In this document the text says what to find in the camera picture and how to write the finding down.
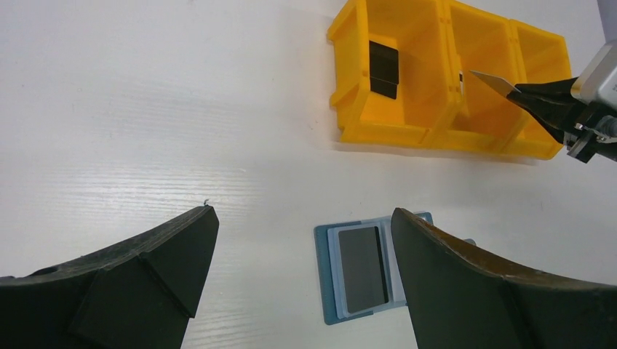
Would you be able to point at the dark grey credit card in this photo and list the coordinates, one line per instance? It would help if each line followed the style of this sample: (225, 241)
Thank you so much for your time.
(385, 88)

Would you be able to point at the yellow three-compartment plastic tray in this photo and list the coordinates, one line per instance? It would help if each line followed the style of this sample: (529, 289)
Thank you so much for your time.
(436, 40)

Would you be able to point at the silver striped card middle compartment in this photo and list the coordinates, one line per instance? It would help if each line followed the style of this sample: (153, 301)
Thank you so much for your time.
(461, 82)

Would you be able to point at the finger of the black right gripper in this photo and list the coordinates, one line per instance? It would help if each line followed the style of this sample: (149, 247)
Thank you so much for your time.
(551, 105)

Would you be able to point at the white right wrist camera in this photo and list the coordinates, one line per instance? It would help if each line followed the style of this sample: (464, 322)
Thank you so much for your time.
(597, 82)

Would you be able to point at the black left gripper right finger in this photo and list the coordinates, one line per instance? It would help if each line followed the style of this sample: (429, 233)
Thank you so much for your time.
(462, 296)

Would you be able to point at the blue leather card holder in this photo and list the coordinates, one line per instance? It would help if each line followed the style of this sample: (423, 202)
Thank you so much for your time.
(331, 275)

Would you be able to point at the black card in tray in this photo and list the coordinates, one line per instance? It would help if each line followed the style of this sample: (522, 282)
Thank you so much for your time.
(384, 62)

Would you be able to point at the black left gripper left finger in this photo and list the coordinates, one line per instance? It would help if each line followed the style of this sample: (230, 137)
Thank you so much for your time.
(138, 293)

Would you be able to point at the white printed membership card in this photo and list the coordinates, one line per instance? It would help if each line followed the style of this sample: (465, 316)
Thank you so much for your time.
(497, 83)

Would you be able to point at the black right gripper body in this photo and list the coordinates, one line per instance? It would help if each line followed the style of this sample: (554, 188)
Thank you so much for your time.
(593, 132)

